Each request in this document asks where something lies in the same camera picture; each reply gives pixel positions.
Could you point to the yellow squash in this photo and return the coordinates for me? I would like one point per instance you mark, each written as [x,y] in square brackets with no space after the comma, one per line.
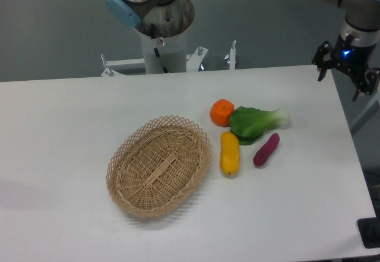
[229,154]

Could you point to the green bok choy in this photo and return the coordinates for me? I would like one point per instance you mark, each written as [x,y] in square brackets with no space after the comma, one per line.
[250,124]

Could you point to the orange tangerine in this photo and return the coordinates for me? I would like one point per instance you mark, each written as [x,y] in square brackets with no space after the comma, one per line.
[221,112]

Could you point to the white metal frame right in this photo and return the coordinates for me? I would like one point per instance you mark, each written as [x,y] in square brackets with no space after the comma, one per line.
[364,114]

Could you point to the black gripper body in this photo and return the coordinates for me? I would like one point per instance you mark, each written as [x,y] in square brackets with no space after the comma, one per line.
[349,57]

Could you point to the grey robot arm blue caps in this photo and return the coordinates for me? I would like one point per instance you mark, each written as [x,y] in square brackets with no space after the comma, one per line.
[162,22]

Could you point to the woven wicker basket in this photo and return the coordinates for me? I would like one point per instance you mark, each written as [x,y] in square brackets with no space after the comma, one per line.
[158,167]

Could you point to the black box at table edge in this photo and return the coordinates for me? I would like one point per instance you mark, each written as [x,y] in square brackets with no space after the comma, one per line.
[369,232]

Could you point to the white metal mounting frame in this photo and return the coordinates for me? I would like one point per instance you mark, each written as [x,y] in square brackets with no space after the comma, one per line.
[130,66]

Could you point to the purple sweet potato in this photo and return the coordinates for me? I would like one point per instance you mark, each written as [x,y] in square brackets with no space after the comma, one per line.
[263,154]

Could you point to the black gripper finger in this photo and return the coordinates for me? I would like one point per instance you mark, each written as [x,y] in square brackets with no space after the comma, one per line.
[322,65]
[366,82]

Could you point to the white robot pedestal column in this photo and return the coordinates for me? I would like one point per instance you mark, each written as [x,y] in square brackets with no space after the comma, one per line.
[164,55]

